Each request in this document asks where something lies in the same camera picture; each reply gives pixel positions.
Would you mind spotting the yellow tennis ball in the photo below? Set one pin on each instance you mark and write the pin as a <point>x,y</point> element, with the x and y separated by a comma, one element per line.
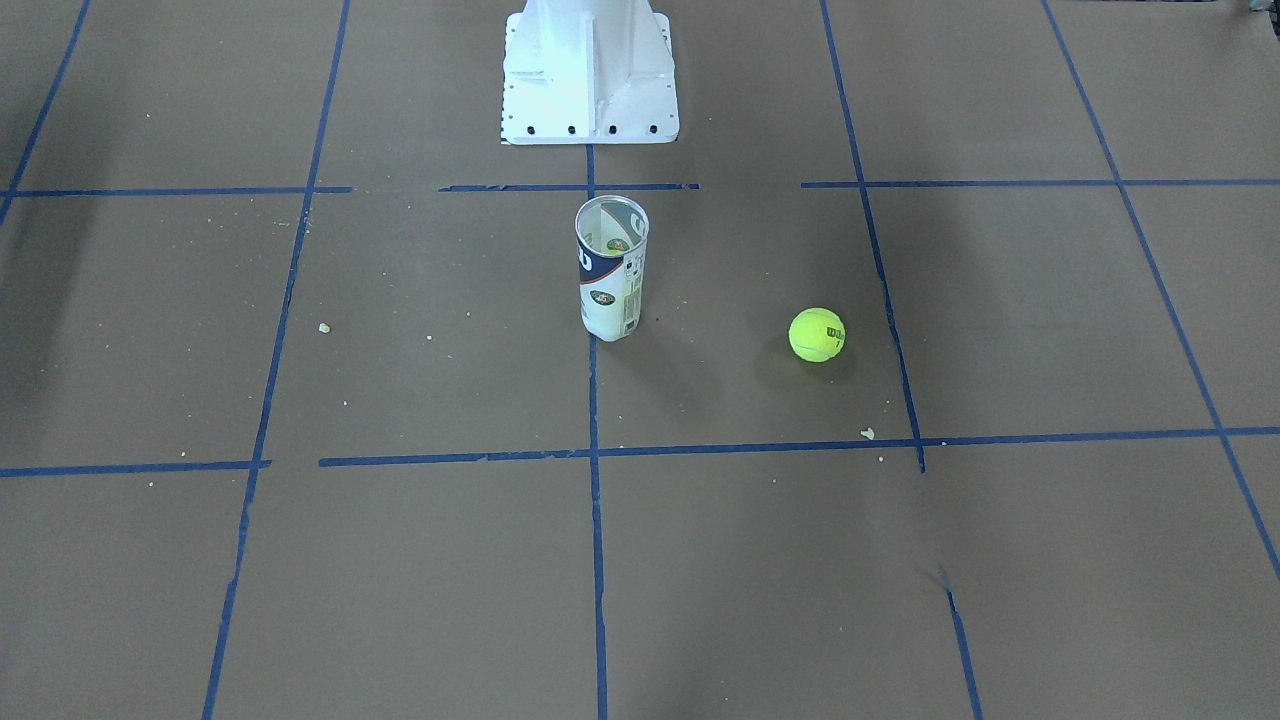
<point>816,335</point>

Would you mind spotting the clear tennis ball can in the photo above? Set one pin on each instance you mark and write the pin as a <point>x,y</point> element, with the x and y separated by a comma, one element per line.
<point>612,232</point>

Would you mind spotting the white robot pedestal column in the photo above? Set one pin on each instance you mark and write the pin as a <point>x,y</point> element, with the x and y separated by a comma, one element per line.
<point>579,72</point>

